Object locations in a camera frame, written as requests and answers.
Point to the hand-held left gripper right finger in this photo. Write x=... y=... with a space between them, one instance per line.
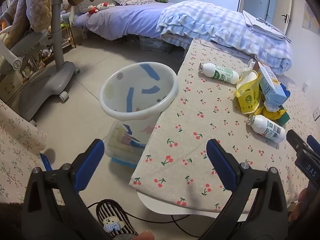
x=221 y=163

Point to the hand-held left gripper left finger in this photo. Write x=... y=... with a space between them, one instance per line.
x=90 y=161

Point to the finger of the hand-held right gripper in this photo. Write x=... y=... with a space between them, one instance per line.
x=297 y=141
x=314 y=143

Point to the white plastic milk bottle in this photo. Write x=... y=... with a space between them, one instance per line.
x=268 y=129
x=220 y=73

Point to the yellow snack bag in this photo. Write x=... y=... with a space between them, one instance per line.
x=247 y=95

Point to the white patterned plastic trash bin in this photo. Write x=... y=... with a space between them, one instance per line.
x=140 y=97

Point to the person's right hand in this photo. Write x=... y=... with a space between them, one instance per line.
x=298 y=202

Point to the green wrapper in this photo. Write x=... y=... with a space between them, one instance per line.
x=284 y=118

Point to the clear plastic storage box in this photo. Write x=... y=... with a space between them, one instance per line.
x=125 y=155

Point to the yellow wrapper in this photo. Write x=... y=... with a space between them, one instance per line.
x=271 y=115

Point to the cherry print tablecloth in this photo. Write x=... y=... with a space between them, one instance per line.
x=200 y=130

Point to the large crumpled white tissue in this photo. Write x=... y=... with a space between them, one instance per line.
x=271 y=106

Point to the blue plastic object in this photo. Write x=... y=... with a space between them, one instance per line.
x=46 y=162

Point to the striped slipper with bow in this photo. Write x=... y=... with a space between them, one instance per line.
x=115 y=217

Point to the light blue carton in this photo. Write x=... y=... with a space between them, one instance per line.
x=271 y=85

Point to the floral print cloth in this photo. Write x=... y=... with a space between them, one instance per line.
x=17 y=142

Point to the white table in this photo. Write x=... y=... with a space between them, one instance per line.
x=155 y=205

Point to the folded grey cloth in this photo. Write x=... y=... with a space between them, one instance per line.
x=265 y=26

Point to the wooden toy trolley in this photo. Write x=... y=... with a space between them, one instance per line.
x=67 y=35

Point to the storage boxes under bed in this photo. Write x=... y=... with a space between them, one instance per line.
x=155 y=45

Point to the blue plaid ruffled blanket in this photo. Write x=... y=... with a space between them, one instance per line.
x=212 y=22

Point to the bed with purple sheet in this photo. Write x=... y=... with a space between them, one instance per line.
x=125 y=20

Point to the red plush toy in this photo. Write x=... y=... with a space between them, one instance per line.
x=92 y=10

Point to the white cat plush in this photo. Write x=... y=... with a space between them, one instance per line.
x=105 y=6

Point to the brown plush blanket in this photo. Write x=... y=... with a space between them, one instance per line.
x=42 y=5

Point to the bookshelf with books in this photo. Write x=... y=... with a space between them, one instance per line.
x=3 y=10

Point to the white wall socket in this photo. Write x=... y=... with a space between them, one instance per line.
x=305 y=86
x=317 y=115

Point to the wall poster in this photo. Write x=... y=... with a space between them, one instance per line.
x=311 y=20

